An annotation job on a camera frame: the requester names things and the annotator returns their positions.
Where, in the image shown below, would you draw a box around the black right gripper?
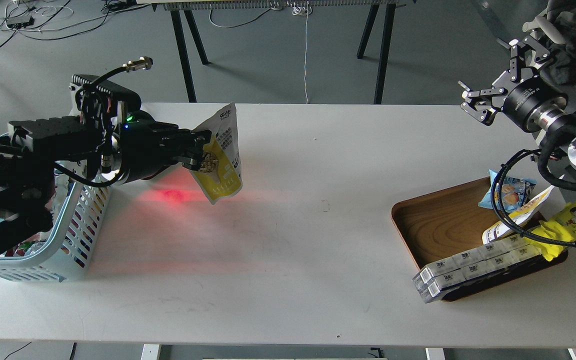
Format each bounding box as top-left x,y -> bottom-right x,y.
458,36 -> 569,133

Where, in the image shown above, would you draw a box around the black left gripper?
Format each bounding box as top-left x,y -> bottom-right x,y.
113,120 -> 212,183

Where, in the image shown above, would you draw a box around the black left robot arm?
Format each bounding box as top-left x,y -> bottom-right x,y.
0,57 -> 212,254

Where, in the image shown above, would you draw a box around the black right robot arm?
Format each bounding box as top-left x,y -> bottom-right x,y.
461,35 -> 576,193

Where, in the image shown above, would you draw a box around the blue snack bag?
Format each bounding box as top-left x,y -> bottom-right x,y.
477,170 -> 538,214

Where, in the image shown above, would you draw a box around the light blue plastic basket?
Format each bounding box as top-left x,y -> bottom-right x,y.
0,130 -> 113,282

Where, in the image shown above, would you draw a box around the white red snack bag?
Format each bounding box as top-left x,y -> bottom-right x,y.
0,174 -> 73,257

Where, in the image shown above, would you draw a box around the yellow cartoon snack bag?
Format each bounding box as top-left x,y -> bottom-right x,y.
530,200 -> 576,242

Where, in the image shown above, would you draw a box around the black barcode scanner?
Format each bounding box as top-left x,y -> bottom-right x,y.
122,110 -> 155,127

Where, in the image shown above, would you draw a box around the black table legs right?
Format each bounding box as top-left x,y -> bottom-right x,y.
357,2 -> 398,105

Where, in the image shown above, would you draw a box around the black table legs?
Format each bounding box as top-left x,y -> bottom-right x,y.
169,9 -> 210,104
357,2 -> 398,105

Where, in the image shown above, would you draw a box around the black table legs left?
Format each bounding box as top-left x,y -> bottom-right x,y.
169,9 -> 210,104

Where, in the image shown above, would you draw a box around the brown wooden tray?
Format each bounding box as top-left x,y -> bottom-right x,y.
391,178 -> 569,289

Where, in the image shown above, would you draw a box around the long clear biscuit box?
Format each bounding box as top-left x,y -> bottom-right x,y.
411,235 -> 547,304

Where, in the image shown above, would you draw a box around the white hanging cable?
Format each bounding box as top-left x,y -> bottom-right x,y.
292,2 -> 314,105

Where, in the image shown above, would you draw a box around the black power adapter with cables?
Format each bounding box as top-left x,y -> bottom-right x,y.
0,0 -> 139,71

